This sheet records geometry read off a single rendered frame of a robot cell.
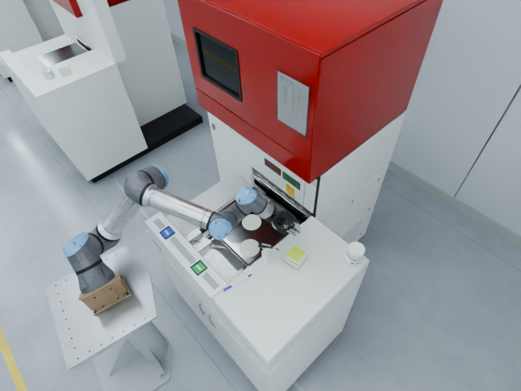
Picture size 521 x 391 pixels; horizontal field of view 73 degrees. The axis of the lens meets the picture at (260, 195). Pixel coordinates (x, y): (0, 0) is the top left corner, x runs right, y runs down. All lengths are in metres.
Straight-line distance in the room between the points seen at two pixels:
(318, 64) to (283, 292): 0.90
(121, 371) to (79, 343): 0.82
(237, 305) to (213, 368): 0.99
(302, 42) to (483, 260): 2.33
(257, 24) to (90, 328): 1.43
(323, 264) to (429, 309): 1.28
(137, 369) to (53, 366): 0.55
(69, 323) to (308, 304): 1.07
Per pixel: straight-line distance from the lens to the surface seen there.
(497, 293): 3.01
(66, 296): 1.95
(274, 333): 1.47
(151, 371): 2.53
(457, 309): 2.82
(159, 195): 1.38
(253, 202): 1.36
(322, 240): 1.67
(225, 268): 1.70
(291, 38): 1.24
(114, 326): 1.79
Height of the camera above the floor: 2.36
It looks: 50 degrees down
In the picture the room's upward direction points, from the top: 4 degrees counter-clockwise
